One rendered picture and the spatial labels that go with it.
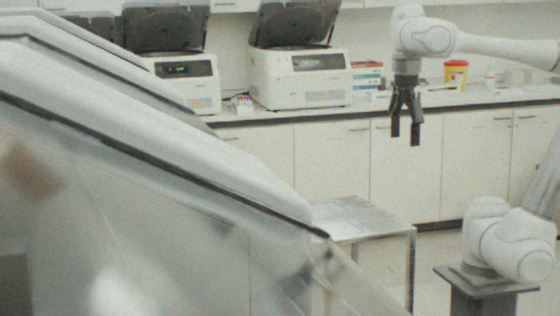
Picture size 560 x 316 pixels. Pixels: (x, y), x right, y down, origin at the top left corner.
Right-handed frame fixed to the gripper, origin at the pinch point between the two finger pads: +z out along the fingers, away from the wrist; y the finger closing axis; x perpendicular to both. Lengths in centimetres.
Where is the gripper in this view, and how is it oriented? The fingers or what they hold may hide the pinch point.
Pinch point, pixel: (404, 138)
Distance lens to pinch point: 233.8
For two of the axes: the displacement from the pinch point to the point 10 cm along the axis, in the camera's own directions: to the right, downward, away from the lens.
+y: -2.4, -2.2, 9.5
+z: 0.3, 9.7, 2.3
